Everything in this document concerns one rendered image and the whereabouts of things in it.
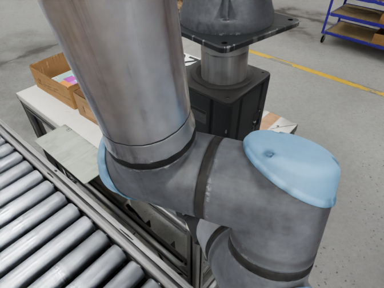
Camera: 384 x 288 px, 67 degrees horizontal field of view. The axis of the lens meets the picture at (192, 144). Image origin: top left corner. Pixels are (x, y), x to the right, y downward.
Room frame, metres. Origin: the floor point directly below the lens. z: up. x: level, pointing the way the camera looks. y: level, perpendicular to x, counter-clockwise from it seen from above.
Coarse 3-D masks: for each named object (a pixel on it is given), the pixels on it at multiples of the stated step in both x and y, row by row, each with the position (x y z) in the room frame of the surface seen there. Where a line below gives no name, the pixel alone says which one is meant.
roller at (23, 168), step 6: (24, 162) 0.64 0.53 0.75; (12, 168) 0.62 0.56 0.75; (18, 168) 0.62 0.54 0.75; (24, 168) 0.62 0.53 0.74; (30, 168) 0.63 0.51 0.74; (0, 174) 0.59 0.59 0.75; (6, 174) 0.59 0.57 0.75; (12, 174) 0.60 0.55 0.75; (18, 174) 0.60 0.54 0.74; (24, 174) 0.61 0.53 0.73; (0, 180) 0.57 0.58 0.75; (6, 180) 0.58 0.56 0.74; (12, 180) 0.58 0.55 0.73; (0, 186) 0.56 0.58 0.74; (6, 186) 0.57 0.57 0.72
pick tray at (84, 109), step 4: (76, 92) 0.91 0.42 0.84; (80, 92) 0.92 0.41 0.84; (76, 96) 0.89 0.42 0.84; (80, 96) 0.87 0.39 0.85; (76, 100) 0.89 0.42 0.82; (80, 100) 0.87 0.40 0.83; (84, 100) 0.86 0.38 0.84; (80, 104) 0.88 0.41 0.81; (84, 104) 0.86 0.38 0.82; (80, 108) 0.89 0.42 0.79; (84, 108) 0.87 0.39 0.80; (88, 108) 0.85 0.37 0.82; (80, 112) 0.89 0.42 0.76; (84, 112) 0.87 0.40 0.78; (88, 112) 0.85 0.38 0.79; (84, 116) 0.88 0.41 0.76; (88, 116) 0.86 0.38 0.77; (92, 116) 0.84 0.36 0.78; (92, 120) 0.85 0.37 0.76; (96, 124) 0.84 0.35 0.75
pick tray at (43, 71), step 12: (48, 60) 1.17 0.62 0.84; (60, 60) 1.21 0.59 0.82; (36, 72) 1.07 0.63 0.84; (48, 72) 1.15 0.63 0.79; (60, 72) 1.19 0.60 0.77; (48, 84) 1.02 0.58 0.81; (60, 84) 0.95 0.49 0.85; (60, 96) 0.98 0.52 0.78; (72, 96) 0.93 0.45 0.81; (72, 108) 0.94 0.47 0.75
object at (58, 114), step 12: (24, 96) 1.03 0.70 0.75; (36, 96) 1.03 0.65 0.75; (48, 96) 1.03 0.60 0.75; (36, 108) 0.94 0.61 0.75; (48, 108) 0.94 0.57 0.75; (60, 108) 0.94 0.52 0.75; (48, 120) 0.89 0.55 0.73; (60, 120) 0.86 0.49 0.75; (72, 120) 0.86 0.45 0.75; (84, 120) 0.86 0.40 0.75; (264, 120) 0.86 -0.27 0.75; (276, 120) 0.86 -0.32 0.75; (288, 120) 0.86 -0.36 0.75; (84, 132) 0.79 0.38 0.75; (96, 132) 0.79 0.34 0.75; (288, 132) 0.79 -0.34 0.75; (96, 144) 0.73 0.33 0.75
